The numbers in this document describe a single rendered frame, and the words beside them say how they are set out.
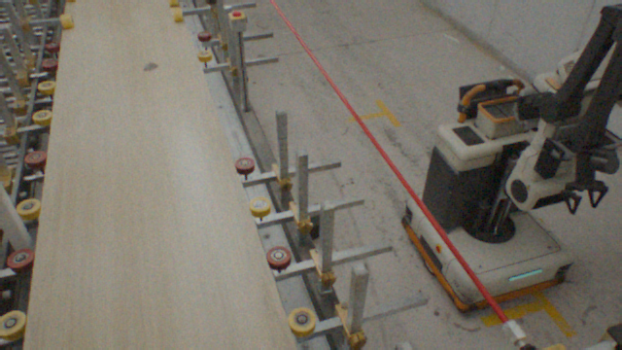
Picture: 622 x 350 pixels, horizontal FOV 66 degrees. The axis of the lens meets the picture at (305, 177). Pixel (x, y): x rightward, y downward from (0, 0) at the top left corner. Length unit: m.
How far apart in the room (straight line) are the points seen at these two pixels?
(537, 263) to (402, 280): 0.67
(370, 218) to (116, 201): 1.62
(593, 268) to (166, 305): 2.35
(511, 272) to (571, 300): 0.48
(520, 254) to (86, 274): 1.95
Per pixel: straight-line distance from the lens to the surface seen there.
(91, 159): 2.13
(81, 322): 1.58
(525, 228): 2.77
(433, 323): 2.59
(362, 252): 1.72
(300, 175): 1.64
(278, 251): 1.60
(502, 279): 2.52
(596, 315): 2.93
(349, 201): 1.89
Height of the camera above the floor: 2.12
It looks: 41 degrees down
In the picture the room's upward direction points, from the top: straight up
